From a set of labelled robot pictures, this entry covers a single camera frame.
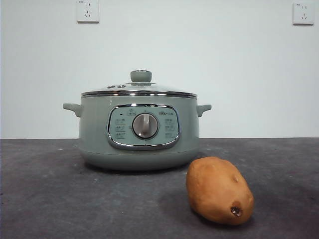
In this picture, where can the glass lid with green knob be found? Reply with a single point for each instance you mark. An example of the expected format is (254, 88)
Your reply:
(141, 76)

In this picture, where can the pale green electric pot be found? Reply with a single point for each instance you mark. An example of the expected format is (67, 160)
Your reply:
(94, 129)

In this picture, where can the white wall socket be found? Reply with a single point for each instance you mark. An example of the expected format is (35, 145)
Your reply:
(303, 13)
(87, 11)

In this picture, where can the brown potato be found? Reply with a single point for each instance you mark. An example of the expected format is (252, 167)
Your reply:
(216, 191)

